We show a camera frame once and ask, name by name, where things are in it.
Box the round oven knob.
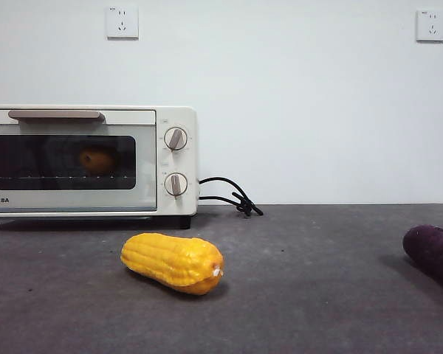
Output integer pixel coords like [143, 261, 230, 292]
[163, 127, 190, 153]
[163, 172, 190, 200]

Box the purple sweet potato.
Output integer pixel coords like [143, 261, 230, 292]
[402, 224, 443, 299]

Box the black power cable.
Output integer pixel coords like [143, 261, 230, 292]
[198, 177, 264, 218]

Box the glass oven door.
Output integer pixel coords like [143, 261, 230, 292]
[0, 109, 158, 214]

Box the white wall socket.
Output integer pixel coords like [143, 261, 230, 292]
[416, 10, 443, 44]
[106, 6, 140, 41]

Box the white toaster oven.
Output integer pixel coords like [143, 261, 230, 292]
[0, 105, 199, 232]

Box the yellow corn cob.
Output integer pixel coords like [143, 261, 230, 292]
[120, 232, 225, 296]

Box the brown potato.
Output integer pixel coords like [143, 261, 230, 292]
[78, 145, 119, 177]

